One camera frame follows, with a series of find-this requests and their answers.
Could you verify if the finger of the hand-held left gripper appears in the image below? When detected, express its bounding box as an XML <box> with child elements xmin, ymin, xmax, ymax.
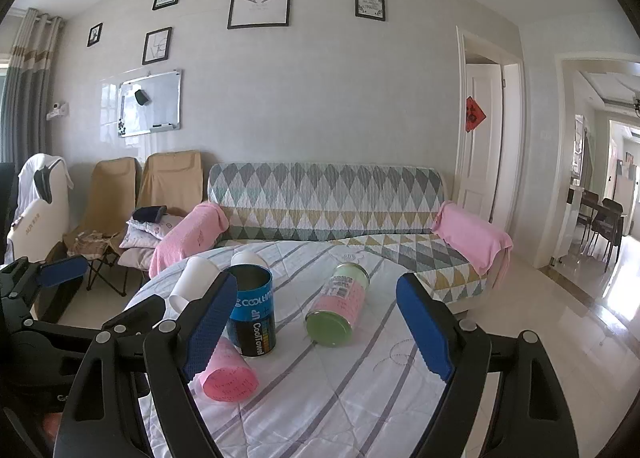
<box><xmin>102</xmin><ymin>296</ymin><xmax>168</xmax><ymax>335</ymax></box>
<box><xmin>0</xmin><ymin>255</ymin><xmax>90</xmax><ymax>300</ymax></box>

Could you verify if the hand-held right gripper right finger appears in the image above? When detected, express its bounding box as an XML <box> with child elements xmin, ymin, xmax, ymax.
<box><xmin>396</xmin><ymin>273</ymin><xmax>581</xmax><ymax>458</ymax></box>

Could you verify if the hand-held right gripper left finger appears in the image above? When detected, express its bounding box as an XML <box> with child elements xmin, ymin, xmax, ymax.
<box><xmin>52</xmin><ymin>271</ymin><xmax>239</xmax><ymax>458</ymax></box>

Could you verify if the white paper cup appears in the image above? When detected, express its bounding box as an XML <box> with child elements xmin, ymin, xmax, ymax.
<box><xmin>168</xmin><ymin>256</ymin><xmax>221</xmax><ymax>312</ymax></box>
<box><xmin>229</xmin><ymin>249</ymin><xmax>274</xmax><ymax>271</ymax></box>

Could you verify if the pink paper cup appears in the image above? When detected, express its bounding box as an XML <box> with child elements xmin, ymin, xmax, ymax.
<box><xmin>192</xmin><ymin>337</ymin><xmax>260</xmax><ymax>402</ymax></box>

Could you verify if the beige cloth bundle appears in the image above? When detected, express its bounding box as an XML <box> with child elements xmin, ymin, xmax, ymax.
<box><xmin>64</xmin><ymin>230</ymin><xmax>122</xmax><ymax>260</ymax></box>

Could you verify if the blue metal can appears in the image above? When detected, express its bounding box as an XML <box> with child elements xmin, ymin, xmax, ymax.
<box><xmin>224</xmin><ymin>264</ymin><xmax>277</xmax><ymax>360</ymax></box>

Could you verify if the white chair with cloth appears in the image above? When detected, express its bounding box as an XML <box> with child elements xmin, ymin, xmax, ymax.
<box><xmin>5</xmin><ymin>153</ymin><xmax>75</xmax><ymax>266</ymax></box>

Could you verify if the light patterned cushion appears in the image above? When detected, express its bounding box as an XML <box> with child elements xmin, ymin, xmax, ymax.
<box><xmin>116</xmin><ymin>234</ymin><xmax>163</xmax><ymax>271</ymax></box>

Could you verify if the pink towel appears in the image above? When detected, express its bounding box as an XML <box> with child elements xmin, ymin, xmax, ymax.
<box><xmin>148</xmin><ymin>201</ymin><xmax>230</xmax><ymax>280</ymax></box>
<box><xmin>432</xmin><ymin>201</ymin><xmax>515</xmax><ymax>277</ymax></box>

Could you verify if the pink patterned pillow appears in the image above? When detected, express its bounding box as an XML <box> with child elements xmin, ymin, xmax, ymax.
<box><xmin>126</xmin><ymin>211</ymin><xmax>186</xmax><ymax>240</ymax></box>

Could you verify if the tan folding chair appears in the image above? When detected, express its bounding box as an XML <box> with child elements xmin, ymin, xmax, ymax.
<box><xmin>62</xmin><ymin>156</ymin><xmax>139</xmax><ymax>296</ymax></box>
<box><xmin>134</xmin><ymin>150</ymin><xmax>204</xmax><ymax>220</ymax></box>

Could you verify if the green and pink can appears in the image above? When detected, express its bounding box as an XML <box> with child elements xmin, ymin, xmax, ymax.
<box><xmin>304</xmin><ymin>262</ymin><xmax>371</xmax><ymax>349</ymax></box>

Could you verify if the dark folded cloth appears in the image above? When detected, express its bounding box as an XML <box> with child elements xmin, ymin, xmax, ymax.
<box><xmin>132</xmin><ymin>205</ymin><xmax>168</xmax><ymax>224</ymax></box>

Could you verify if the striped white tablecloth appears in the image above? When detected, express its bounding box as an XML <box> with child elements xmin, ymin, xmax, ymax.
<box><xmin>122</xmin><ymin>240</ymin><xmax>495</xmax><ymax>458</ymax></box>

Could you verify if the diamond pattern sofa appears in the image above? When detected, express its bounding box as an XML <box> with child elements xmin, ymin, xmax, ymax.
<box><xmin>207</xmin><ymin>161</ymin><xmax>514</xmax><ymax>315</ymax></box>

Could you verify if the white door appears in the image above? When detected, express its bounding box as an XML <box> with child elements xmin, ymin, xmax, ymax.
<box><xmin>464</xmin><ymin>62</ymin><xmax>504</xmax><ymax>230</ymax></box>

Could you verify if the grey striped curtain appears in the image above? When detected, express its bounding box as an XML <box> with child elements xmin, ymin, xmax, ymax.
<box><xmin>0</xmin><ymin>7</ymin><xmax>66</xmax><ymax>165</ymax></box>

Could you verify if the dark dining chair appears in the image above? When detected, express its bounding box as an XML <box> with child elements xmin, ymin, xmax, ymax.
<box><xmin>575</xmin><ymin>189</ymin><xmax>601</xmax><ymax>240</ymax></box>
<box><xmin>589</xmin><ymin>197</ymin><xmax>624</xmax><ymax>272</ymax></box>

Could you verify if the red door decoration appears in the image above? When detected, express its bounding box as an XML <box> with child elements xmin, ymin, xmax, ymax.
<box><xmin>464</xmin><ymin>95</ymin><xmax>487</xmax><ymax>133</ymax></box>

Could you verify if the wall whiteboard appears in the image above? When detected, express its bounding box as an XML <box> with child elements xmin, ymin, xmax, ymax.
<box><xmin>117</xmin><ymin>69</ymin><xmax>182</xmax><ymax>138</ymax></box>

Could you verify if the line drawing picture frame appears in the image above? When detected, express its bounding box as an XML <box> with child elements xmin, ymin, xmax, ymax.
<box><xmin>141</xmin><ymin>27</ymin><xmax>173</xmax><ymax>66</ymax></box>

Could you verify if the large antler picture frame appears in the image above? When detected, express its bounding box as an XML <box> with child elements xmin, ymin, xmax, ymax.
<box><xmin>227</xmin><ymin>0</ymin><xmax>294</xmax><ymax>30</ymax></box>

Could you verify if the wreath print picture frame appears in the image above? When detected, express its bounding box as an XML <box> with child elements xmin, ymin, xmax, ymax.
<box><xmin>354</xmin><ymin>0</ymin><xmax>387</xmax><ymax>20</ymax></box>

